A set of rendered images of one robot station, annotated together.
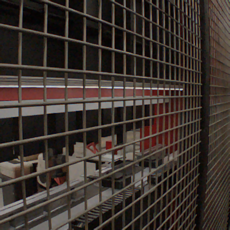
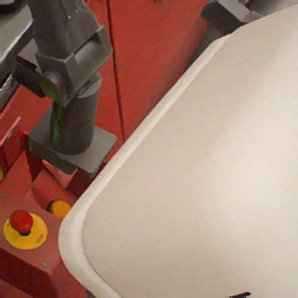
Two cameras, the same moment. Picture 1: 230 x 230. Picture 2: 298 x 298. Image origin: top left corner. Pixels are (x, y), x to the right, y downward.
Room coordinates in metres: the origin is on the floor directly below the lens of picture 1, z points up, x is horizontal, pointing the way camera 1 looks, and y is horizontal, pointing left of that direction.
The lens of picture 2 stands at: (2.69, 0.41, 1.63)
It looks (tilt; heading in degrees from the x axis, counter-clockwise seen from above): 45 degrees down; 176
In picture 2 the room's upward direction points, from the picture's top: 7 degrees counter-clockwise
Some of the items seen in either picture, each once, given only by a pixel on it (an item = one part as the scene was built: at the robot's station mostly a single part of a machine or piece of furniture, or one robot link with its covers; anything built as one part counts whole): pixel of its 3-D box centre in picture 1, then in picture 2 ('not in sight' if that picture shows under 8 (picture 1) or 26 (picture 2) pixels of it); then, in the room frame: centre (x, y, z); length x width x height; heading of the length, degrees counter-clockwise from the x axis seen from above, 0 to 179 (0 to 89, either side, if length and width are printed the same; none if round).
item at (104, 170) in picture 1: (114, 172); not in sight; (1.83, 0.00, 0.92); 0.39 x 0.06 x 0.10; 150
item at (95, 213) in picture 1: (112, 206); not in sight; (1.01, 0.01, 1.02); 0.44 x 0.06 x 0.04; 150
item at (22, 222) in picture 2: not in sight; (22, 225); (1.96, 0.28, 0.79); 0.04 x 0.04 x 0.04
